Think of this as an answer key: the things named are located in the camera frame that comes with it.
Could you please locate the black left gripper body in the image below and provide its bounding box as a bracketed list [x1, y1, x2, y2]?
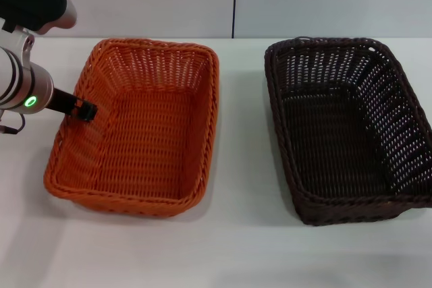
[49, 88, 77, 116]

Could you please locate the dark brown woven plastic basket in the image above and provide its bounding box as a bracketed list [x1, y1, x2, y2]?
[264, 36, 432, 225]

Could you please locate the thin wrist cable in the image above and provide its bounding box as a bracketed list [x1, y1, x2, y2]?
[0, 112, 26, 135]

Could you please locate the orange woven plastic basket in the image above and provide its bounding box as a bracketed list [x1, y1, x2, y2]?
[43, 38, 221, 217]

